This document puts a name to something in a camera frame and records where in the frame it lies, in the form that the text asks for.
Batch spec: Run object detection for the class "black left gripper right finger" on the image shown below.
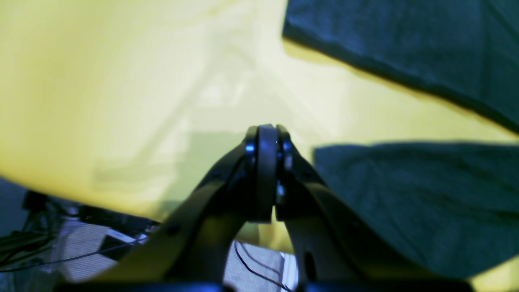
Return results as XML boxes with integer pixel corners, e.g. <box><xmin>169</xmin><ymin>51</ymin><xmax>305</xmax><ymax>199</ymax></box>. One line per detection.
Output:
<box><xmin>275</xmin><ymin>125</ymin><xmax>442</xmax><ymax>292</ymax></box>

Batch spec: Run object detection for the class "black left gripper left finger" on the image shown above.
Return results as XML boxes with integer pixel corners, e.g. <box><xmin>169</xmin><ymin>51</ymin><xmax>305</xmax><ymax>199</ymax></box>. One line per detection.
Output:
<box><xmin>83</xmin><ymin>125</ymin><xmax>276</xmax><ymax>292</ymax></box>

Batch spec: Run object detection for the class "dark green long-sleeve shirt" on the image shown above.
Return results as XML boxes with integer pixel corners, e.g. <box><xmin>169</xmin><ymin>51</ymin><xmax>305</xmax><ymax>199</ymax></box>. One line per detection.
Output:
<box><xmin>283</xmin><ymin>0</ymin><xmax>518</xmax><ymax>278</ymax></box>

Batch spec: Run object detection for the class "yellow table cloth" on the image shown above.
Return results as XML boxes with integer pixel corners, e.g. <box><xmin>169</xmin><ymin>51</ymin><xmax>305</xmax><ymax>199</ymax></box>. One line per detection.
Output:
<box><xmin>0</xmin><ymin>0</ymin><xmax>519</xmax><ymax>292</ymax></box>

